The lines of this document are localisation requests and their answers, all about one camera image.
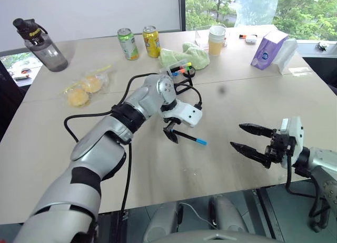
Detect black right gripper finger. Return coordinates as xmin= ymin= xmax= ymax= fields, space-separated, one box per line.
xmin=230 ymin=141 xmax=272 ymax=169
xmin=238 ymin=123 xmax=275 ymax=139

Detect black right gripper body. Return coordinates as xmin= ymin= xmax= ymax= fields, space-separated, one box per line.
xmin=265 ymin=128 xmax=293 ymax=170

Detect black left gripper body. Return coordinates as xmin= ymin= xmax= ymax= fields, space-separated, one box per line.
xmin=162 ymin=116 xmax=185 ymax=131

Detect black pen with blue cap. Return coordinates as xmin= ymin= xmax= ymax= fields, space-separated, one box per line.
xmin=171 ymin=129 xmax=208 ymax=146

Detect clear plastic marker case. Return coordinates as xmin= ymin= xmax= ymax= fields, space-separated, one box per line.
xmin=159 ymin=59 xmax=194 ymax=78

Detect grey rounded robot leg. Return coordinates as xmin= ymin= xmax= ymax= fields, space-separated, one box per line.
xmin=209 ymin=195 xmax=250 ymax=232
xmin=143 ymin=200 xmax=184 ymax=243

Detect light green cloth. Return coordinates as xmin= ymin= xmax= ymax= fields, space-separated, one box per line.
xmin=158 ymin=42 xmax=211 ymax=71

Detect clear plastic bread bag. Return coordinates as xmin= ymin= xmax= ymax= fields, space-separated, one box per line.
xmin=62 ymin=64 xmax=113 ymax=108

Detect purple tissue box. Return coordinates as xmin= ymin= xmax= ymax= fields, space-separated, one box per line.
xmin=250 ymin=31 xmax=290 ymax=71

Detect yellow drink can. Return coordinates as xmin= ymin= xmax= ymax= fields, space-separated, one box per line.
xmin=142 ymin=25 xmax=162 ymax=59

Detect green drink can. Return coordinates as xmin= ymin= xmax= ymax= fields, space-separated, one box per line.
xmin=117 ymin=27 xmax=140 ymax=61

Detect yellow bread bun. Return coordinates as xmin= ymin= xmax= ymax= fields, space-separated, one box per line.
xmin=81 ymin=75 xmax=102 ymax=94
xmin=67 ymin=90 xmax=90 ymax=108

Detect clear acrylic stand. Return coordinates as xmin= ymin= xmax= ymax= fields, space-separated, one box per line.
xmin=194 ymin=23 xmax=233 ymax=49

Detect white and yellow paper cups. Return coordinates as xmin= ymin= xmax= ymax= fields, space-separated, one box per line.
xmin=207 ymin=25 xmax=227 ymax=56

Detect grey robot torso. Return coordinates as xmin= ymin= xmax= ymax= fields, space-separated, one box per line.
xmin=154 ymin=228 xmax=273 ymax=243

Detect translucent plastic bag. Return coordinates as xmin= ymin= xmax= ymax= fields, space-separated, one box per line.
xmin=233 ymin=0 xmax=281 ymax=28

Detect grey water bottle black lid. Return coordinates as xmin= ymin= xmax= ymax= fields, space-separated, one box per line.
xmin=12 ymin=17 xmax=69 ymax=73

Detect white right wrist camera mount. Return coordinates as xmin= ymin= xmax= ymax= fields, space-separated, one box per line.
xmin=279 ymin=116 xmax=304 ymax=170

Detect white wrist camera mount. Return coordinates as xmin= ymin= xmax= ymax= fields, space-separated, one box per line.
xmin=279 ymin=116 xmax=304 ymax=170
xmin=161 ymin=100 xmax=204 ymax=129

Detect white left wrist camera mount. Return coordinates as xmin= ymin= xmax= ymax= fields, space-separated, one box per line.
xmin=161 ymin=100 xmax=204 ymax=129

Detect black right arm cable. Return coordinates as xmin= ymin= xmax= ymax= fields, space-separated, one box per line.
xmin=286 ymin=145 xmax=330 ymax=232

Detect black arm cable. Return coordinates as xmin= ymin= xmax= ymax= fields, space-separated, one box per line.
xmin=64 ymin=73 xmax=203 ymax=220
xmin=286 ymin=145 xmax=330 ymax=232

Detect black wire pen holder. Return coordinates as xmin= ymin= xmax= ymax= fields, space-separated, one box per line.
xmin=173 ymin=65 xmax=197 ymax=96

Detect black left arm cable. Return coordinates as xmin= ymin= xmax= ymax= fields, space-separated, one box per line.
xmin=64 ymin=73 xmax=203 ymax=220

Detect thin white cable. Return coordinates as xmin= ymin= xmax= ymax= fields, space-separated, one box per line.
xmin=181 ymin=202 xmax=220 ymax=230

